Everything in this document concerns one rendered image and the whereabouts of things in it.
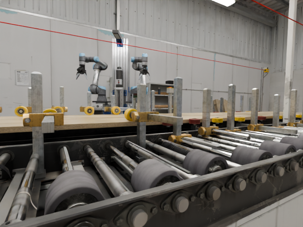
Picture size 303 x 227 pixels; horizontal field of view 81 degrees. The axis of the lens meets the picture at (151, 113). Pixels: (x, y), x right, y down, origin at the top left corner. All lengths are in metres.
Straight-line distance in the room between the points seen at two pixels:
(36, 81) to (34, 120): 0.15
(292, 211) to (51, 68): 4.44
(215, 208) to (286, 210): 0.36
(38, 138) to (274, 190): 0.87
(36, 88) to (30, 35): 3.95
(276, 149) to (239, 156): 0.21
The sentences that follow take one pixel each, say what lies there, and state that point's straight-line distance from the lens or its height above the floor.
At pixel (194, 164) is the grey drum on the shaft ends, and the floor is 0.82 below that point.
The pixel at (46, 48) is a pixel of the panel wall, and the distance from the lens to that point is 4.66.
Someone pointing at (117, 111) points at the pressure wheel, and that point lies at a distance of 1.75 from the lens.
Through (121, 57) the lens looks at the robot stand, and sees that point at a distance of 2.97.
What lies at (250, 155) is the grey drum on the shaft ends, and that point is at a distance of 0.72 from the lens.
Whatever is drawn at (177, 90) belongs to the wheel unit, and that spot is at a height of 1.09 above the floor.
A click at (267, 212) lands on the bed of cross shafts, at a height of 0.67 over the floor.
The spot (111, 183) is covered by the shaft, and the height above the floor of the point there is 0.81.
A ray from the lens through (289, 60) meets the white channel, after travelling 2.37.
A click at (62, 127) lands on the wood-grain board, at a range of 1.02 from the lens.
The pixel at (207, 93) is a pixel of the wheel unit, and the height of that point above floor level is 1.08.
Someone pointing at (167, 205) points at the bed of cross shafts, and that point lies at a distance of 0.41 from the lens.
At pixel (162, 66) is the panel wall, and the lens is 5.44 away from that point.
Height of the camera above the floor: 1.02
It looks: 3 degrees down
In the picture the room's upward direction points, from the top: 1 degrees clockwise
